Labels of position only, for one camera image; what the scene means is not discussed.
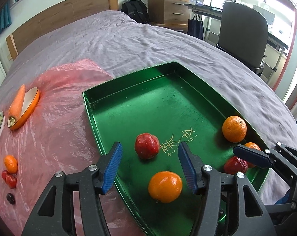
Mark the wooden headboard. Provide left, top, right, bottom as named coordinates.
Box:
left=6, top=0, right=119, bottom=62

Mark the carrot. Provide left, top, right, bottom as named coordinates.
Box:
left=8, top=84, right=26, bottom=126

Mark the grey desk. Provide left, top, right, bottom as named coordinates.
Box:
left=185, top=1, right=290, bottom=53

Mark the dark blue bag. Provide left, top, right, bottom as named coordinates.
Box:
left=188, top=14, right=204, bottom=40

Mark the red apple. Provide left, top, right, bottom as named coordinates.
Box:
left=134, top=133, right=160, bottom=160

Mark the grey office chair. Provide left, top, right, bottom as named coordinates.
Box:
left=215, top=1, right=269, bottom=78

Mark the black backpack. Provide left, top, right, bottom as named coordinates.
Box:
left=121, top=0, right=149, bottom=25

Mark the pink plastic sheet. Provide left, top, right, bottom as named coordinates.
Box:
left=0, top=58, right=149, bottom=236

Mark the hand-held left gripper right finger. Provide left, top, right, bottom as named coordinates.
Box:
left=177, top=141, right=278, bottom=236

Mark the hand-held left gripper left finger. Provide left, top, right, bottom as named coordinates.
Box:
left=21, top=141, right=124, bottom=236

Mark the orange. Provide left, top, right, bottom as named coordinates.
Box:
left=148, top=171, right=183, bottom=204
left=243, top=142, right=261, bottom=169
left=222, top=115, right=247, bottom=143
left=4, top=155, right=18, bottom=174

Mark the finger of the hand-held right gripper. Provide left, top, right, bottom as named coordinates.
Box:
left=233, top=141, right=297, bottom=181
left=263, top=200, right=297, bottom=214

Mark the wooden dresser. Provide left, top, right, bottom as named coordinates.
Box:
left=148, top=0, right=196, bottom=27

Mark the orange oval dish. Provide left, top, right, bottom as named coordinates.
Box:
left=7, top=87, right=41, bottom=130

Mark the green rectangular tray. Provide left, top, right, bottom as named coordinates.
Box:
left=82, top=61, right=270, bottom=236

